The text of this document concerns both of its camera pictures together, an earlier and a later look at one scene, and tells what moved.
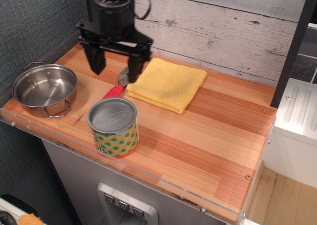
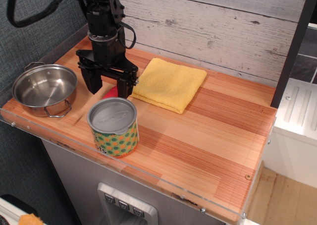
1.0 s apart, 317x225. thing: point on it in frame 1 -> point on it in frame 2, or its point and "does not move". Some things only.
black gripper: [114, 28] -> [108, 56]
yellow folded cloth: [168, 85] does not move
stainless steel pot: [45, 89] does not move
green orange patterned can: [114, 125] does not move
